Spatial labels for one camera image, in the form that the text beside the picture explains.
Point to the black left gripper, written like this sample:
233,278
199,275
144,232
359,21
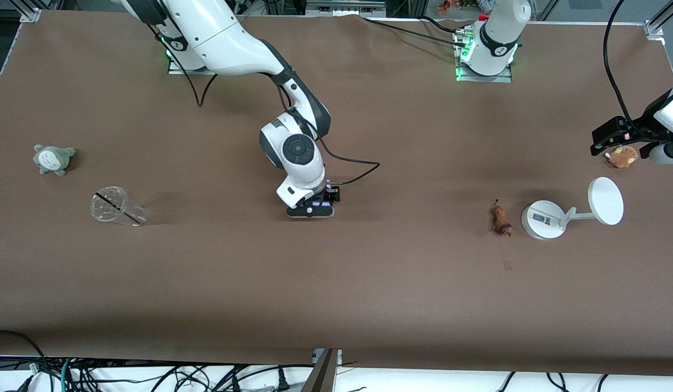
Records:
632,132

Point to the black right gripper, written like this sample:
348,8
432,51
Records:
332,193

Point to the brown lion statue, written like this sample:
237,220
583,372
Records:
500,220

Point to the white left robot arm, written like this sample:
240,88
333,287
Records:
500,32

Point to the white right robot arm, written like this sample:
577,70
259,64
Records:
233,43

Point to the brown hamster plush toy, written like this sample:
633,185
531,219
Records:
624,158

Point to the brown table cover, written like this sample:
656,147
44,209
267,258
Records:
336,272

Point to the white round desk stand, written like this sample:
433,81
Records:
543,219

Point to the black power plug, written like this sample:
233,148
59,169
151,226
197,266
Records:
282,381

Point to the orange toy figure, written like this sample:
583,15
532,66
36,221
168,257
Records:
444,6

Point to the black drinking straw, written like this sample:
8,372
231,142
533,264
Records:
118,208

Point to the clear plastic cup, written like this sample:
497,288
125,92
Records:
110,206

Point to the grey green plush toy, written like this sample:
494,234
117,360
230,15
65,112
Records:
53,160

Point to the aluminium frame corner bracket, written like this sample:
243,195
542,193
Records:
30,13
655,30

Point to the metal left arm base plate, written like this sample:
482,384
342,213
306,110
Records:
483,78

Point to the aluminium frame post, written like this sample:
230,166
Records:
321,375

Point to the aluminium rail with sockets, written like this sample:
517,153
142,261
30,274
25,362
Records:
344,6

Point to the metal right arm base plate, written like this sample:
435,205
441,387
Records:
176,68

